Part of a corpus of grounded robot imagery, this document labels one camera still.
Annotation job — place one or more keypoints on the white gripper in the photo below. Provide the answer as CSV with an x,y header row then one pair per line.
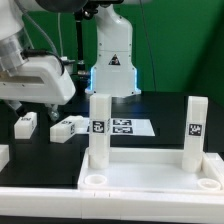
x,y
40,80

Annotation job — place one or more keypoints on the white right fence bar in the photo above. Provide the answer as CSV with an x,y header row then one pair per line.
x,y
215,167

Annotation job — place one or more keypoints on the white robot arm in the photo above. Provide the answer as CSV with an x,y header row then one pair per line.
x,y
113,72

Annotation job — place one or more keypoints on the black camera pole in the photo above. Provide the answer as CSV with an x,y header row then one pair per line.
x,y
82,73

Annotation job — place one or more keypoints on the white front fence bar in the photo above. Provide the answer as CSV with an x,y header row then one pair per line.
x,y
70,203

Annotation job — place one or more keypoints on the white fence bar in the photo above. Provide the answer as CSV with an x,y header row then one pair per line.
x,y
70,203
215,167

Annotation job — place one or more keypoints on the white fiducial marker sheet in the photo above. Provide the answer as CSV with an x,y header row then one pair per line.
x,y
118,126

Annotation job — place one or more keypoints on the white left fence block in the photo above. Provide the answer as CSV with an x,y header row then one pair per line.
x,y
4,156

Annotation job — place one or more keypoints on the white desk top tray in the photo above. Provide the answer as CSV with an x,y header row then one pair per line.
x,y
147,170

